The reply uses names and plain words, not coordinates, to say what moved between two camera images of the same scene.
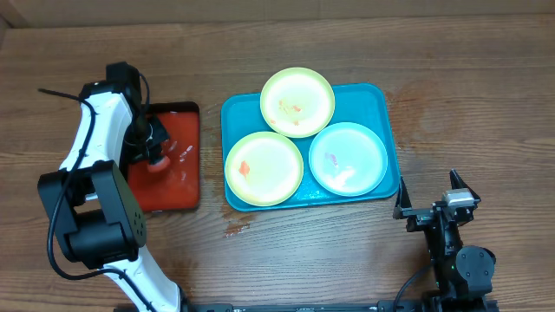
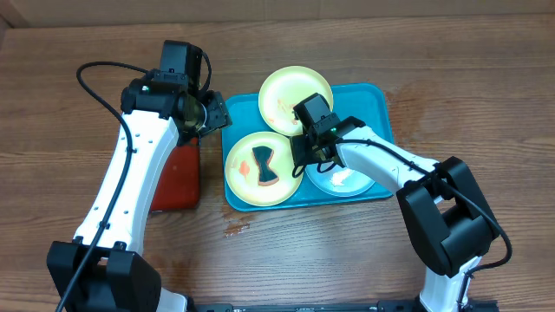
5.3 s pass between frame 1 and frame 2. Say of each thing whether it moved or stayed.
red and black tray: stayed
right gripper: moved
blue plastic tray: stayed
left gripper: moved
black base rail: stayed
